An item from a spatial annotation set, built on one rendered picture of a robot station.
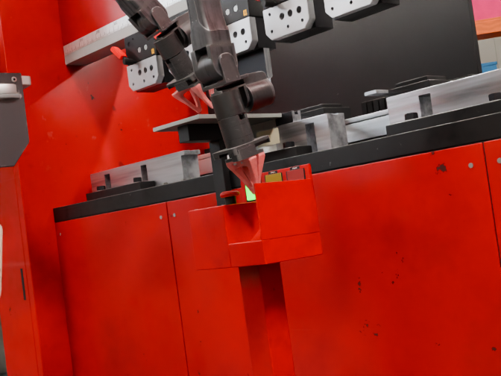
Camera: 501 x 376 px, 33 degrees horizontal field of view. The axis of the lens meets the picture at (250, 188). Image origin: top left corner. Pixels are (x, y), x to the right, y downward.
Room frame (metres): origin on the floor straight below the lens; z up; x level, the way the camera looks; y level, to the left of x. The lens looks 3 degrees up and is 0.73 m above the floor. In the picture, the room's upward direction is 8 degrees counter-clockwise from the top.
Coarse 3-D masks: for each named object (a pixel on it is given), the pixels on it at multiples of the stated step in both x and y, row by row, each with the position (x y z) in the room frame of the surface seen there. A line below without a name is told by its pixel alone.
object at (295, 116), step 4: (288, 112) 2.08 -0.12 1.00; (292, 112) 2.07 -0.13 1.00; (296, 112) 2.09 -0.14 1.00; (284, 116) 2.09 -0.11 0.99; (288, 116) 2.08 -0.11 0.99; (292, 116) 2.07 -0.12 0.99; (296, 116) 2.08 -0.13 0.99; (300, 116) 2.09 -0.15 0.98; (276, 120) 2.11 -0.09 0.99; (280, 120) 2.10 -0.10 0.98; (284, 120) 2.09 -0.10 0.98; (288, 120) 2.08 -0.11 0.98; (292, 120) 2.07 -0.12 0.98; (296, 120) 2.08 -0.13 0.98; (276, 124) 2.11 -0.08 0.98; (280, 124) 2.10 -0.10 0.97; (284, 124) 2.09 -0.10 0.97
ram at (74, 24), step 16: (64, 0) 2.74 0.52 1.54; (80, 0) 2.67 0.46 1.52; (96, 0) 2.60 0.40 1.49; (112, 0) 2.54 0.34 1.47; (64, 16) 2.75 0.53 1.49; (80, 16) 2.68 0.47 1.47; (96, 16) 2.61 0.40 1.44; (112, 16) 2.55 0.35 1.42; (64, 32) 2.76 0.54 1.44; (80, 32) 2.69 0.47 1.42; (128, 32) 2.50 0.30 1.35; (80, 48) 2.70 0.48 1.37; (96, 48) 2.63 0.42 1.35; (80, 64) 2.79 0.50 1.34
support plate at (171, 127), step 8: (184, 120) 1.96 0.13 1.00; (192, 120) 1.94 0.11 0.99; (200, 120) 1.95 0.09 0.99; (208, 120) 1.97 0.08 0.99; (216, 120) 1.99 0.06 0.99; (256, 120) 2.09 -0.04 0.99; (264, 120) 2.11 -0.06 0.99; (160, 128) 2.03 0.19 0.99; (168, 128) 2.02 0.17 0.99; (176, 128) 2.04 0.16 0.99
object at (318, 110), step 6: (306, 108) 2.32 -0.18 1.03; (312, 108) 2.30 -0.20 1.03; (318, 108) 2.29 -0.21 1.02; (324, 108) 2.26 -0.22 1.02; (330, 108) 2.28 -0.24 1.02; (336, 108) 2.29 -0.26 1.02; (342, 108) 2.31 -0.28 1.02; (348, 108) 2.33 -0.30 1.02; (300, 114) 2.32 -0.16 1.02; (306, 114) 2.31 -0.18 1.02; (312, 114) 2.29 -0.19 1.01; (318, 114) 2.27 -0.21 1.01; (348, 114) 2.32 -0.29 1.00
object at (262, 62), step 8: (264, 48) 2.13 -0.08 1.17; (240, 56) 2.19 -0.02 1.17; (248, 56) 2.17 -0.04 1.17; (256, 56) 2.15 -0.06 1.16; (264, 56) 2.13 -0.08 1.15; (240, 64) 2.20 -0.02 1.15; (248, 64) 2.17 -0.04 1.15; (256, 64) 2.15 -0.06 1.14; (264, 64) 2.13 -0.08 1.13; (240, 72) 2.20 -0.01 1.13; (248, 72) 2.18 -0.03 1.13
